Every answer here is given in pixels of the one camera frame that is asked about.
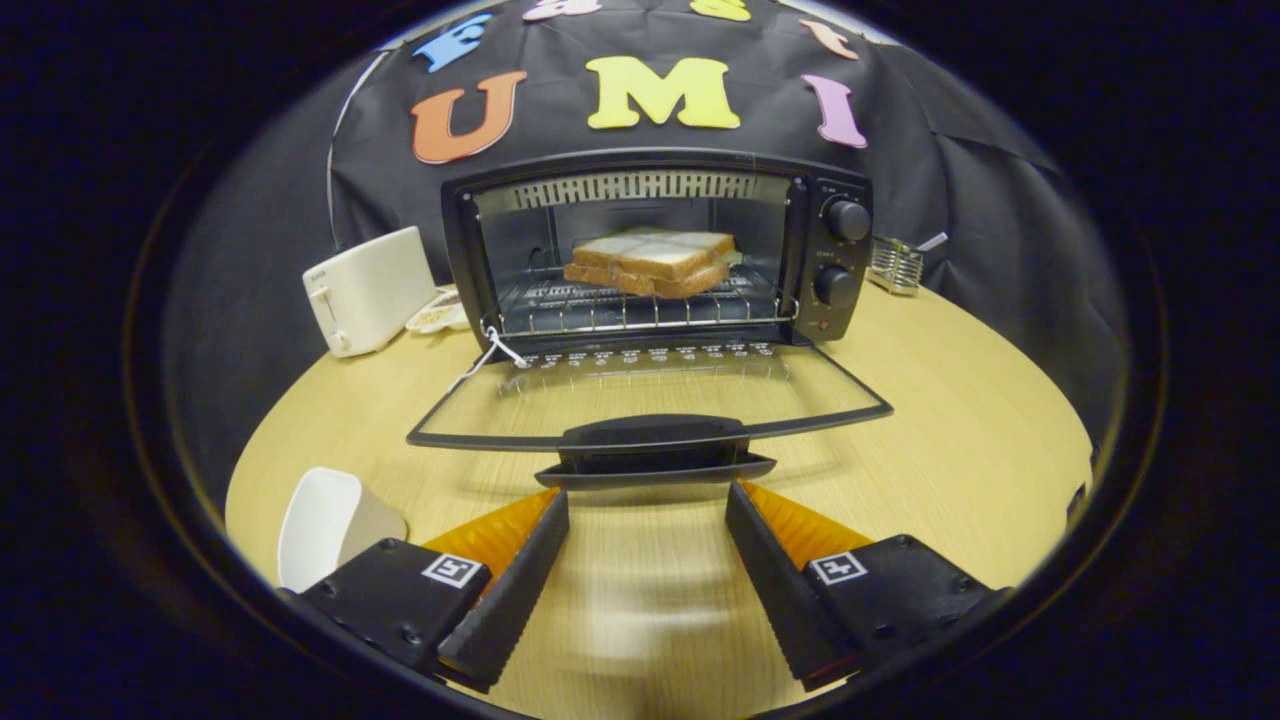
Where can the small white dish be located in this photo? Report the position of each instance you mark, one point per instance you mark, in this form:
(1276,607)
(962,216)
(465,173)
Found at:
(438,312)

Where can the white pop-up toaster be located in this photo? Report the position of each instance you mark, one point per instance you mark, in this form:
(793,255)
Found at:
(370,290)

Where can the black toaster oven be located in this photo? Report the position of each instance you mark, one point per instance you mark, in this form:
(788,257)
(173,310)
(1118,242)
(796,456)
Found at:
(843,258)

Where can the metal spoon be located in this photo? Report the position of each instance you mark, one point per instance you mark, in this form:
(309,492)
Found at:
(932,241)

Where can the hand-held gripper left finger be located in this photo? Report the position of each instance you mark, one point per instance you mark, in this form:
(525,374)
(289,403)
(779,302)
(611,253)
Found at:
(515,590)

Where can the black backdrop cloth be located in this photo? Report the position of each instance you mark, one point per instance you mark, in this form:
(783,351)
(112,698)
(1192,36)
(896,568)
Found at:
(1000,250)

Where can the toast sandwich with lettuce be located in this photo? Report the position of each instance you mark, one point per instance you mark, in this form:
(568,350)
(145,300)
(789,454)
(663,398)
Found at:
(655,258)

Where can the white paper food tray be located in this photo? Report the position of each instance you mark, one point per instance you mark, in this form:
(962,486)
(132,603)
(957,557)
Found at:
(325,525)

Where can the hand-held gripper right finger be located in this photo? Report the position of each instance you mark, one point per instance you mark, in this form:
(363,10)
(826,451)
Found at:
(785,590)

